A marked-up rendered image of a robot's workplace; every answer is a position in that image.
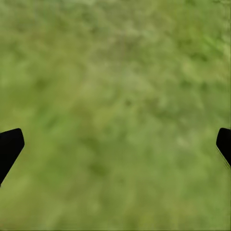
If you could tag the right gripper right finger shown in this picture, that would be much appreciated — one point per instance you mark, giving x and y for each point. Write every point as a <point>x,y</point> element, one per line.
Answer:
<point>224,143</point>

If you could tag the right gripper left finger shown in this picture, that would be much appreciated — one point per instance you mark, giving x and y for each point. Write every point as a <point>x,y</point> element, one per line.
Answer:
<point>11,144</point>

